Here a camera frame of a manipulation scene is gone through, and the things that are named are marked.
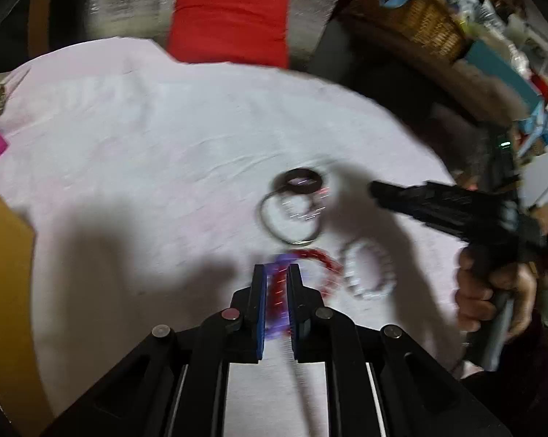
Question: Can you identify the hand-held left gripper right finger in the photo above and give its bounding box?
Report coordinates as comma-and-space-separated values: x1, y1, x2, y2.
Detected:
287, 264, 513, 437

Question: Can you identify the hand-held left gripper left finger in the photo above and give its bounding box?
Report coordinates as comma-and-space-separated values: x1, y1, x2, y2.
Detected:
42, 264, 268, 437

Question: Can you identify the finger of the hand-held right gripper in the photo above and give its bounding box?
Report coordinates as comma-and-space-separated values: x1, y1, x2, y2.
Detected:
369, 180, 428, 220

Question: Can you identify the purple bead bracelet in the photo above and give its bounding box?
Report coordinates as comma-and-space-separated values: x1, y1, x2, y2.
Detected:
265, 251, 297, 342

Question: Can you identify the red bead bracelet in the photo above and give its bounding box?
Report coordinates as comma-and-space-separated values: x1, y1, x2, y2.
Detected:
291, 247, 344, 298

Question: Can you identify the white bead bracelet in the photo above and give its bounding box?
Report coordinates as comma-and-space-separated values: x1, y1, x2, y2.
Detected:
340, 240, 398, 301

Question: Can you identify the person's right forearm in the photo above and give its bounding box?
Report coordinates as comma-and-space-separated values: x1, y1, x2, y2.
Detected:
458, 307, 548, 437

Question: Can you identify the person's right hand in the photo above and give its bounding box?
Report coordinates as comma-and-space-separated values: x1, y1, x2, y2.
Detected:
453, 248, 539, 343

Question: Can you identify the thin black bangle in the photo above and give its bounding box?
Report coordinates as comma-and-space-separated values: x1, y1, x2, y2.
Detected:
257, 189, 325, 245

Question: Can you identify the dark wooden bangle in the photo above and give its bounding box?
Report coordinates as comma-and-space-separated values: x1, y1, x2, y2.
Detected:
273, 168, 326, 197

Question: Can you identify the bamboo shelf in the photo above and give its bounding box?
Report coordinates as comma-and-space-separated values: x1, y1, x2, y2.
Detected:
337, 11, 532, 117

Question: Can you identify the teal box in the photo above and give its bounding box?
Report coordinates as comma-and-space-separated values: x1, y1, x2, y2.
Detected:
462, 39, 546, 120

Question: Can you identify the wicker basket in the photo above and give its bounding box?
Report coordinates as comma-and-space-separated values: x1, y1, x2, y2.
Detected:
346, 0, 468, 63

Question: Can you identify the pale pink sheet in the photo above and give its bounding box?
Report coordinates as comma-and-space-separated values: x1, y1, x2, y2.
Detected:
0, 36, 474, 437

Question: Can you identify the red cushion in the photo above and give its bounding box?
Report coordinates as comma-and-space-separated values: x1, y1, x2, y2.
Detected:
167, 0, 292, 69

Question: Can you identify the silver foil mat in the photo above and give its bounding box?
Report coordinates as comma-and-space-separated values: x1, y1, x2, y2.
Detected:
85, 0, 355, 70

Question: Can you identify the clear crystal bracelet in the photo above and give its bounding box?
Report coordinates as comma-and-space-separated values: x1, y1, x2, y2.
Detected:
278, 186, 330, 225

